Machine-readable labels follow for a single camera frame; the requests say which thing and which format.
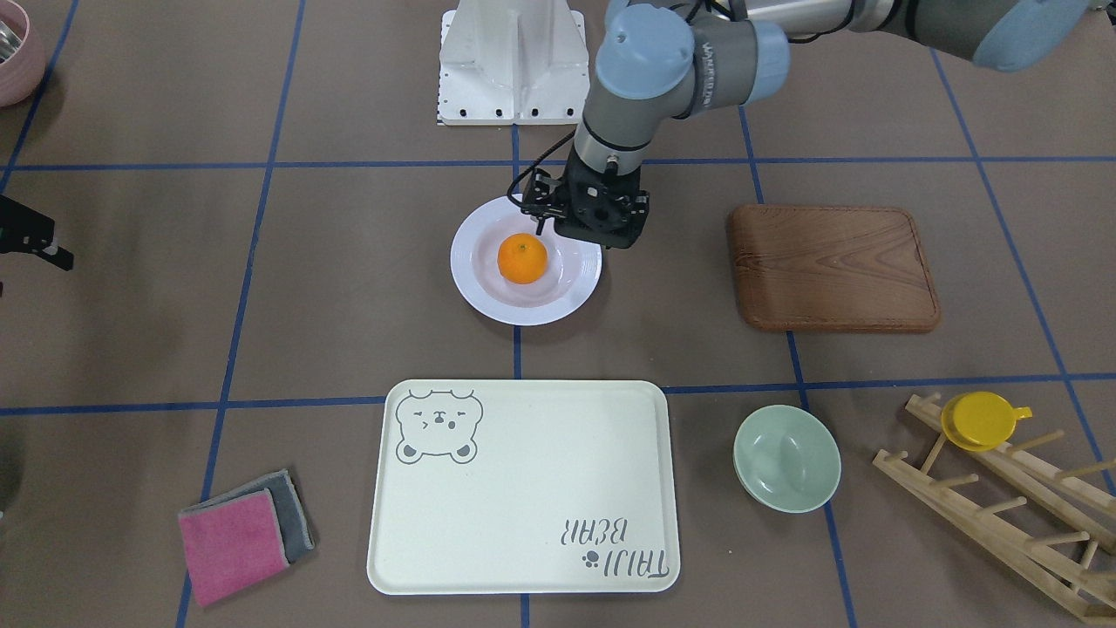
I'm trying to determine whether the cream bear tray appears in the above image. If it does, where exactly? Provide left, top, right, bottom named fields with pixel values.
left=366, top=380, right=682, bottom=596

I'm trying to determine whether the wooden cutting board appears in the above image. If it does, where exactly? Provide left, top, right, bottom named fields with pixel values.
left=727, top=204, right=942, bottom=334

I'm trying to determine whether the pink bowl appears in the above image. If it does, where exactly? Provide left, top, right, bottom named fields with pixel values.
left=1, top=1, right=47, bottom=108

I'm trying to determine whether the metal scoop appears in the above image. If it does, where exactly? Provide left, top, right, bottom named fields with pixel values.
left=0, top=19, right=23, bottom=62

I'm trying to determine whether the yellow mug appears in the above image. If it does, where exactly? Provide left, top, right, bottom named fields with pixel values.
left=940, top=392, right=1033, bottom=452

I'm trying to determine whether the white round plate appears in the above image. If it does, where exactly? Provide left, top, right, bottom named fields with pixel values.
left=450, top=196, right=603, bottom=326

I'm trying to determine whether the wooden dish rack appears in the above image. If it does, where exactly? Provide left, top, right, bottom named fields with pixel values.
left=872, top=392, right=1115, bottom=627

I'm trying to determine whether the orange fruit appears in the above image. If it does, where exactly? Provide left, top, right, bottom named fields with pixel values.
left=497, top=232, right=549, bottom=286

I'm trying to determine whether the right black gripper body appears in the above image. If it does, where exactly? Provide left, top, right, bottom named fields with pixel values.
left=1, top=195, right=57, bottom=258

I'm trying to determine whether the pink cloth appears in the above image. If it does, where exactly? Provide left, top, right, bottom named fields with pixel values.
left=177, top=489, right=290, bottom=607

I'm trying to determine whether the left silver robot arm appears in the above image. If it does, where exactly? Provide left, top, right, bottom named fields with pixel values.
left=520, top=1, right=1088, bottom=248

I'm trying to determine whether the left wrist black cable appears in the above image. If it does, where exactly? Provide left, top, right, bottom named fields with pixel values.
left=507, top=131, right=578, bottom=210

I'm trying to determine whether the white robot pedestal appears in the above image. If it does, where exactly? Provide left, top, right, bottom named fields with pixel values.
left=436, top=1, right=590, bottom=126

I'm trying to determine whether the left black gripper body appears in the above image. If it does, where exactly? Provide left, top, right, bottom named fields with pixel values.
left=554, top=160, right=650, bottom=249

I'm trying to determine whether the green ceramic bowl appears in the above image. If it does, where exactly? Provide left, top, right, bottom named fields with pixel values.
left=732, top=405, right=841, bottom=514

